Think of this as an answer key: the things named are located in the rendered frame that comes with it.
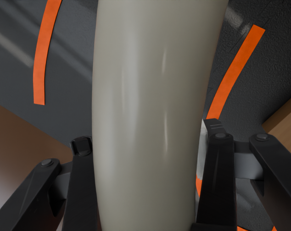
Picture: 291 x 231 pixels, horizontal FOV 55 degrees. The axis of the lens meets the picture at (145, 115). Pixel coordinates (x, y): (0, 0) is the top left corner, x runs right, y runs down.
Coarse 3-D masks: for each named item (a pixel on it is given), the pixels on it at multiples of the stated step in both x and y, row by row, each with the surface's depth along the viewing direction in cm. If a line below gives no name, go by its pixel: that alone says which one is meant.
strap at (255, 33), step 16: (48, 0) 98; (48, 16) 100; (48, 32) 103; (256, 32) 95; (48, 48) 105; (240, 48) 97; (240, 64) 100; (224, 80) 102; (224, 96) 105; (208, 112) 108
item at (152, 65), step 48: (144, 0) 5; (192, 0) 5; (96, 48) 6; (144, 48) 6; (192, 48) 6; (96, 96) 7; (144, 96) 6; (192, 96) 6; (96, 144) 7; (144, 144) 6; (192, 144) 7; (96, 192) 8; (144, 192) 7; (192, 192) 8
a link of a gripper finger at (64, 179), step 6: (66, 168) 14; (60, 174) 14; (66, 174) 14; (60, 180) 14; (66, 180) 14; (54, 186) 14; (60, 186) 14; (66, 186) 14; (48, 192) 14; (54, 192) 14; (60, 192) 14; (66, 192) 14; (48, 198) 14; (54, 198) 14; (60, 198) 14; (66, 198) 14
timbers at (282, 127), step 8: (288, 104) 101; (280, 112) 102; (288, 112) 98; (272, 120) 103; (280, 120) 99; (288, 120) 98; (264, 128) 104; (272, 128) 100; (280, 128) 99; (288, 128) 99; (280, 136) 101; (288, 136) 100; (288, 144) 101
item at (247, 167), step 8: (208, 120) 17; (216, 120) 17; (208, 128) 16; (216, 128) 16; (208, 136) 15; (240, 144) 14; (248, 144) 14; (240, 152) 13; (248, 152) 13; (240, 160) 13; (248, 160) 13; (256, 160) 13; (240, 168) 13; (248, 168) 13; (256, 168) 13; (240, 176) 14; (248, 176) 13; (256, 176) 13
